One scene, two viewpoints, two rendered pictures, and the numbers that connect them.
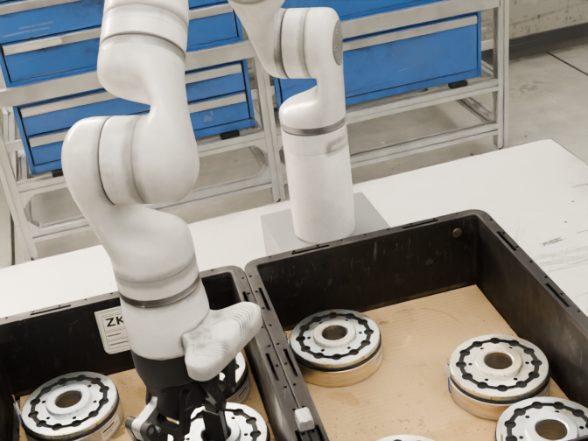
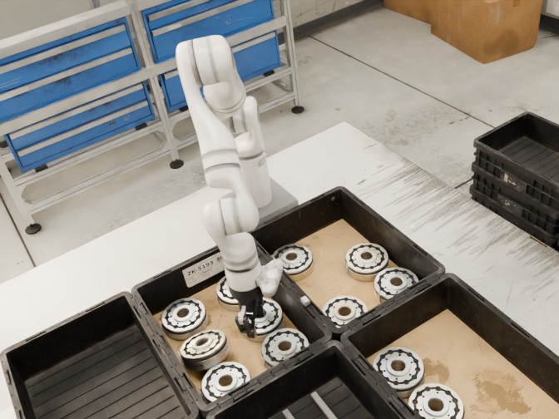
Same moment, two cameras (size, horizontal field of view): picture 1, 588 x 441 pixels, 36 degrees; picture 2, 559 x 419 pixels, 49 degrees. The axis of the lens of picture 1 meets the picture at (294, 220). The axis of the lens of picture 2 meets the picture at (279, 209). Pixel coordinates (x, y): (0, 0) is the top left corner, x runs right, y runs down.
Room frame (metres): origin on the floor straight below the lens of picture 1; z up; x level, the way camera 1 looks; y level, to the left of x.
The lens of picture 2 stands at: (-0.25, 0.26, 1.91)
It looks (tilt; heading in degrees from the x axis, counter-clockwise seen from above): 39 degrees down; 345
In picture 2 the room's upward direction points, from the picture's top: 9 degrees counter-clockwise
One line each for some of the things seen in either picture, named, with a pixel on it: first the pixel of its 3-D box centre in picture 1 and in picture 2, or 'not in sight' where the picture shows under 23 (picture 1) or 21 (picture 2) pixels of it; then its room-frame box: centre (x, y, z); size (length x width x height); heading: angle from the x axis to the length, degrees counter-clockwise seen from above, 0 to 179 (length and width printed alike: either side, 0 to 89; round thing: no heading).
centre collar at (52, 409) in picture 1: (68, 400); (183, 313); (0.75, 0.26, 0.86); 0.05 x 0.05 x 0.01
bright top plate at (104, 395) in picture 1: (69, 403); (183, 314); (0.75, 0.26, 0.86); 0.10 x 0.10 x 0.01
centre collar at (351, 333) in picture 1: (334, 333); (291, 257); (0.81, -0.03, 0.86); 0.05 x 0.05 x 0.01
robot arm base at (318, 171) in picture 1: (318, 177); (252, 175); (1.15, -0.04, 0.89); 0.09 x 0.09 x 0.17; 20
